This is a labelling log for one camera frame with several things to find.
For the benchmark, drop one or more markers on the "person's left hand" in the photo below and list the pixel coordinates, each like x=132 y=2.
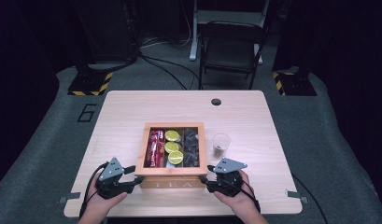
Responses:
x=96 y=203

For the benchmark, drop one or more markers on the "grey table edge bracket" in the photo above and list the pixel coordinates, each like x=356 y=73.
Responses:
x=297 y=196
x=69 y=197

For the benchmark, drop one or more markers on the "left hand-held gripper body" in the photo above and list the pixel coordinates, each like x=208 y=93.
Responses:
x=112 y=171

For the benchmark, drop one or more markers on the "black folding chair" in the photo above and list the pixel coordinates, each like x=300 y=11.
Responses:
x=230 y=49

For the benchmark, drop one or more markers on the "person's right hand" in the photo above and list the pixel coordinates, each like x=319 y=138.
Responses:
x=238 y=203

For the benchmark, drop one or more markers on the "black cabinet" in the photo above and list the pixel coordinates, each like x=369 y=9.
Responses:
x=110 y=28

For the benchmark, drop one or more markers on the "white desk frame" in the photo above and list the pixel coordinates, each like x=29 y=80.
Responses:
x=193 y=37

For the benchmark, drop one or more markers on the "wooden tea box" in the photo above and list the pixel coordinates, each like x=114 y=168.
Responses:
x=171 y=184

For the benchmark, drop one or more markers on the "green lid tea capsule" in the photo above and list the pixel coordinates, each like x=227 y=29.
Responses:
x=172 y=135
x=171 y=147
x=175 y=157

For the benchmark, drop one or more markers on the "red tea packet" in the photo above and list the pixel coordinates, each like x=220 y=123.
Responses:
x=160 y=146
x=151 y=149

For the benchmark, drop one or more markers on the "striped black stand base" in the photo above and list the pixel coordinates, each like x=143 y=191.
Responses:
x=296 y=84
x=89 y=84

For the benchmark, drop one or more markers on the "dark tea leaves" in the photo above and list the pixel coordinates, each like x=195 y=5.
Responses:
x=219 y=151

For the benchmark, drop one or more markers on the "pile of dark tea bags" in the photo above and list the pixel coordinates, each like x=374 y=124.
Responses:
x=191 y=147

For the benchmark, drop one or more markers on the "clear plastic cup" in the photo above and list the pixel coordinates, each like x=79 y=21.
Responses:
x=221 y=140

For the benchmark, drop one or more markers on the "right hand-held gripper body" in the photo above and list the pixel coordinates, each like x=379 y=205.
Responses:
x=229 y=166

